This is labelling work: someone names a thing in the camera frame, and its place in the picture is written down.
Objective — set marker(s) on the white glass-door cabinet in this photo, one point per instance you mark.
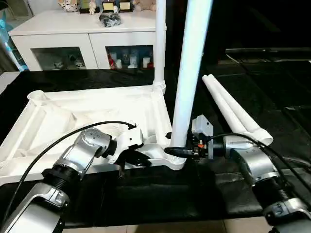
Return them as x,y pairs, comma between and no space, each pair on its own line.
53,34

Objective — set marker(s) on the black work mat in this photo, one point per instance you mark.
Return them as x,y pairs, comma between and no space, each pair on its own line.
155,204

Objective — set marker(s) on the teal plastic object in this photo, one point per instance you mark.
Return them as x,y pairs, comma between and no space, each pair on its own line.
10,43

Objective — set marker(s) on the dark framed plaque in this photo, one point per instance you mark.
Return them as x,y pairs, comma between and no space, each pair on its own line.
125,6
108,6

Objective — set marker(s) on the dark metal rail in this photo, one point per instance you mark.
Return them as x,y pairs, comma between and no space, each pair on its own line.
272,49

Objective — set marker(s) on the red bottle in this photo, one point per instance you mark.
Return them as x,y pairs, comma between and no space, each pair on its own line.
111,59

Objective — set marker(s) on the white plastic table leg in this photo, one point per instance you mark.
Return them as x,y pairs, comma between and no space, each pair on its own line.
243,114
223,104
192,68
160,43

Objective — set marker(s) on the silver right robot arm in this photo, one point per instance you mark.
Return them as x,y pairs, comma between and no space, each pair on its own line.
257,170

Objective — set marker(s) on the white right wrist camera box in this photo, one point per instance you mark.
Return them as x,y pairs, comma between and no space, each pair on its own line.
201,125

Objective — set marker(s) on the spotted white mug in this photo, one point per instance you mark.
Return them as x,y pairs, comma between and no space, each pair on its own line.
69,5

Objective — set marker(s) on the small beige figurine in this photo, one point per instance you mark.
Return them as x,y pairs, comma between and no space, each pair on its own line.
91,6

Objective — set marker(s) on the dark bundle on cabinet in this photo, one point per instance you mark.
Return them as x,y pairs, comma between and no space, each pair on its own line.
110,19

